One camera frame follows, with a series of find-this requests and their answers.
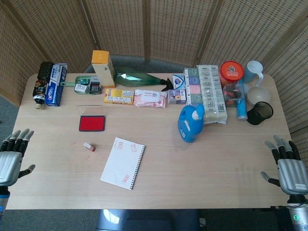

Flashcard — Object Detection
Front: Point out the red ink pad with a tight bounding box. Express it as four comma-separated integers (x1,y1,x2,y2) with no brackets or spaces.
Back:
76,104,106,132

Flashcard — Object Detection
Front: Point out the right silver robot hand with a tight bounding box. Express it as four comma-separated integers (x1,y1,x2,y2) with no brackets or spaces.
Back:
261,135,308,197

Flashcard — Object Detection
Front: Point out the blue detergent pump bottle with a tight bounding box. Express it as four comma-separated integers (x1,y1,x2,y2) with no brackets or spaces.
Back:
177,103,205,143

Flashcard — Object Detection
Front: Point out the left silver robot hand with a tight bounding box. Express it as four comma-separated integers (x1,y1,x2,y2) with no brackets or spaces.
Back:
0,128,36,187

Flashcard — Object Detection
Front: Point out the light blue mug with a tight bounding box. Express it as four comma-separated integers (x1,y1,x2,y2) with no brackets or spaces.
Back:
243,60,265,87

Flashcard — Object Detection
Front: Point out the orange lidded jar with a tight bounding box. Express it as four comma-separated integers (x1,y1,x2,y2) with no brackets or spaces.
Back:
219,60,244,90

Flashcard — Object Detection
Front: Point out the clear plastic snack box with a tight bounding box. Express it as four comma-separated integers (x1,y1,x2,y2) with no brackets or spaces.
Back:
222,83,244,108

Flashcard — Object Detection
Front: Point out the wooden perforated folding screen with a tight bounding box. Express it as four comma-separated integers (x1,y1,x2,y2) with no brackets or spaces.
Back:
0,0,308,145

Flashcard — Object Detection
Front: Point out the small purple box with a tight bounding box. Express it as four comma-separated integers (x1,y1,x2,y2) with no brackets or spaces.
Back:
167,89,187,105

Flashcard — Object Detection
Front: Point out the blue white soap box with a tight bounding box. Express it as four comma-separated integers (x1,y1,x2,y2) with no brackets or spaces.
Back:
171,73,185,90

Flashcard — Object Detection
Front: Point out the yellow flat box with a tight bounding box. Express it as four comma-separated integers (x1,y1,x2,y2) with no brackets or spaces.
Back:
103,88,135,105

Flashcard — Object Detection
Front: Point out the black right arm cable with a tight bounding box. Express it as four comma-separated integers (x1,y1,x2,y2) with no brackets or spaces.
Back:
269,205,290,213

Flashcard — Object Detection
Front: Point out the green plastic spray bottle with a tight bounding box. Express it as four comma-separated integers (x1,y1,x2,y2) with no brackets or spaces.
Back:
114,67,174,91

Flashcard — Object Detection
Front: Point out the tall cream yellow box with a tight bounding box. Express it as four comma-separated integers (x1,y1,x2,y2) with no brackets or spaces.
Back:
91,50,116,88

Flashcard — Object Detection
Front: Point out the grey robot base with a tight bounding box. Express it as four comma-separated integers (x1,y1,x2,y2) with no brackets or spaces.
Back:
96,208,200,231

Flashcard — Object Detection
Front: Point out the dark beverage bottle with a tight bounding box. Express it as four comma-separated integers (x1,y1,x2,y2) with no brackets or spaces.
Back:
32,61,55,109

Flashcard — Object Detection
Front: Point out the black mesh pen holder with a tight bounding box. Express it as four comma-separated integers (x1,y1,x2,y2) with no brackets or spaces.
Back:
246,101,274,126

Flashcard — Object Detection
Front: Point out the white spiral lined notebook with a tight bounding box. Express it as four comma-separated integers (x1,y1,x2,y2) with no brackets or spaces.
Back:
100,137,146,191

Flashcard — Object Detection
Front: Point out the beige bowl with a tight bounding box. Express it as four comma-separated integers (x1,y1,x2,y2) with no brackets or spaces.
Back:
246,86,271,106

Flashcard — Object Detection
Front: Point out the blue cylindrical tube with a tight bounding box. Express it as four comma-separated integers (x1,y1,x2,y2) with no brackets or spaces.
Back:
235,79,248,121

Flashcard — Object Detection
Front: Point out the blue toothpaste box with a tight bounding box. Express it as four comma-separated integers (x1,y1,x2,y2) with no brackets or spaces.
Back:
45,63,68,107

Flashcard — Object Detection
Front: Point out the pastel tissue multipack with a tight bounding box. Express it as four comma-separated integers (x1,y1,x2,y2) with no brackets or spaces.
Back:
184,67,204,106

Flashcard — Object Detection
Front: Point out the long white clear-wrapped pack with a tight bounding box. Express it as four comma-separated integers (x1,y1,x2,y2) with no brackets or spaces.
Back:
196,64,228,125

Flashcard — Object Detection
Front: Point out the pink wet wipes pack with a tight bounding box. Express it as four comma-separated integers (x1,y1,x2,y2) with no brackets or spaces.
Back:
133,89,167,108

